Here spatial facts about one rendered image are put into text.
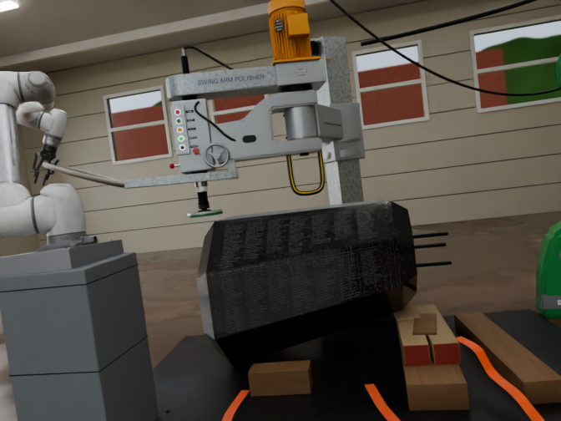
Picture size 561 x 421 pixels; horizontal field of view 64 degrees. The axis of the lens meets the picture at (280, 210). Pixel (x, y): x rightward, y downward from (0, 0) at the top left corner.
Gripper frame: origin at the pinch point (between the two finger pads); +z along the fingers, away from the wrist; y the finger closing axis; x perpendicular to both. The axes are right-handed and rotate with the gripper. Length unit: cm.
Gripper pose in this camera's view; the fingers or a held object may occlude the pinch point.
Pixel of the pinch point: (40, 179)
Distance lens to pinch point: 295.1
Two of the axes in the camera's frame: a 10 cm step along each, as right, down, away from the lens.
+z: -2.9, 9.6, 0.1
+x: -3.6, -1.1, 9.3
